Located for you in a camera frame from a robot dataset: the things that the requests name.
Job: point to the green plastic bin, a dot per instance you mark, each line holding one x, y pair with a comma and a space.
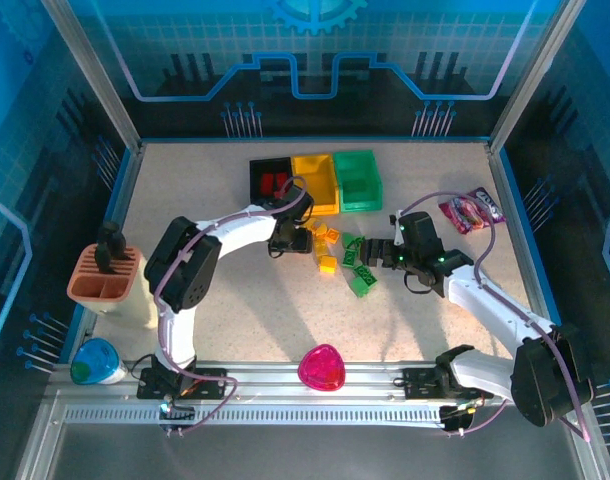
357, 202

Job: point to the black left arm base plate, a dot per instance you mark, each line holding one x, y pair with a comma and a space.
210, 382

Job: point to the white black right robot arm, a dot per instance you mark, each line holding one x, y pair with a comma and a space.
495, 305

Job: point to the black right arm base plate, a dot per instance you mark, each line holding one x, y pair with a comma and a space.
420, 382

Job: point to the aluminium front rail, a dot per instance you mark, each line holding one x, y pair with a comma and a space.
265, 380

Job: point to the red lego brick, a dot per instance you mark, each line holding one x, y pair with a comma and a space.
266, 184
281, 181

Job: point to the green lego brick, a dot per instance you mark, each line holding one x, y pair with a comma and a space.
349, 257
347, 239
360, 287
359, 244
366, 272

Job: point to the purple candy bag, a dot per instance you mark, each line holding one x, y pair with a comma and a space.
467, 210

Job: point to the blue lidded cup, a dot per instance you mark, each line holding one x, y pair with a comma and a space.
92, 362

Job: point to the aluminium frame post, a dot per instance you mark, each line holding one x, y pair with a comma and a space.
99, 75
530, 75

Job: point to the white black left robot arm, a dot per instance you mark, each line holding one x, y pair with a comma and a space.
240, 230

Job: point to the terracotta cream utensil holder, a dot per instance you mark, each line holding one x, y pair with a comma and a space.
102, 295

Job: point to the black plastic bin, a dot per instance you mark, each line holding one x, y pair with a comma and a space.
257, 170

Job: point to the small controller board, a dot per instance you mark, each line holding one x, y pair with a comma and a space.
460, 415
172, 415

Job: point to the yellow plastic bin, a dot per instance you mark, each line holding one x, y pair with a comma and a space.
317, 175

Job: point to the pink heart-shaped bowl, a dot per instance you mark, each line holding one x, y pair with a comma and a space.
321, 367

